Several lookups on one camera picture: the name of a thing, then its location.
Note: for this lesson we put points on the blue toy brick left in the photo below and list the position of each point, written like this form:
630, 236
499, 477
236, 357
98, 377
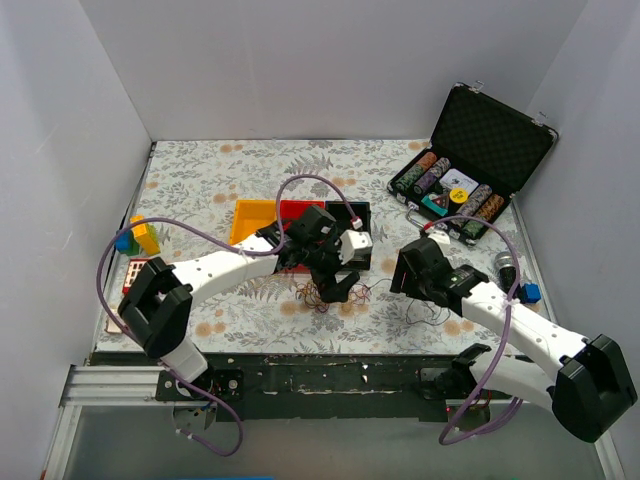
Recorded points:
122, 240

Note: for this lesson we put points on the small white red toy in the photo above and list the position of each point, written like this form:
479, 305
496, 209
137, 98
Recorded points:
113, 326

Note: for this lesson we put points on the green toy brick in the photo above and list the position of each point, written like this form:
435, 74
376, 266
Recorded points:
132, 248

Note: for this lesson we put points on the yellow toy brick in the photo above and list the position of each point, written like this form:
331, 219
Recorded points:
146, 237

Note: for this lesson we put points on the black microphone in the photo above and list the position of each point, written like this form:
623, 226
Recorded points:
506, 270

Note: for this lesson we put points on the yellow dealer chip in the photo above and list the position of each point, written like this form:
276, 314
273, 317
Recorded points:
458, 195

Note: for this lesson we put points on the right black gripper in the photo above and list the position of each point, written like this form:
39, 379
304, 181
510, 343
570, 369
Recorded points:
413, 280

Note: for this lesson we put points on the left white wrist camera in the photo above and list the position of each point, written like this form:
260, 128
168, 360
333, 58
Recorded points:
354, 244

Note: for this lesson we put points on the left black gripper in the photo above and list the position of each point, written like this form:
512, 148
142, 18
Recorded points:
329, 273

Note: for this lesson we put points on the black poker chip case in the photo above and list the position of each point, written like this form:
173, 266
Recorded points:
481, 145

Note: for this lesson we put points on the red plastic bin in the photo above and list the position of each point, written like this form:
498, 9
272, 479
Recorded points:
292, 210

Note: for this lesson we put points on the blue toy block right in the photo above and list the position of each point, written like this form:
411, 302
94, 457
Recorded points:
529, 293

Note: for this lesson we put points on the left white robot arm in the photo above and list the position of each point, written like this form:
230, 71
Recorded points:
158, 304

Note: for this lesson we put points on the red white toy block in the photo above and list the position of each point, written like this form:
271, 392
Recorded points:
134, 267

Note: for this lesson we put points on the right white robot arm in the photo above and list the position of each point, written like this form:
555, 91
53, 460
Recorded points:
584, 382

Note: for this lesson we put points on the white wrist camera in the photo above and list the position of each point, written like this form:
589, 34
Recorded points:
433, 232
354, 244

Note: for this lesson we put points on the yellow plastic bin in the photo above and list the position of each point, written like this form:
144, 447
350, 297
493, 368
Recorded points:
249, 216

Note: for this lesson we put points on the floral table mat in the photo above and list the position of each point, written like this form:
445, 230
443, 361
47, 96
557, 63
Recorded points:
193, 186

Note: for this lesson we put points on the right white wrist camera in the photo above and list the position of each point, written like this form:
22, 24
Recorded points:
433, 232

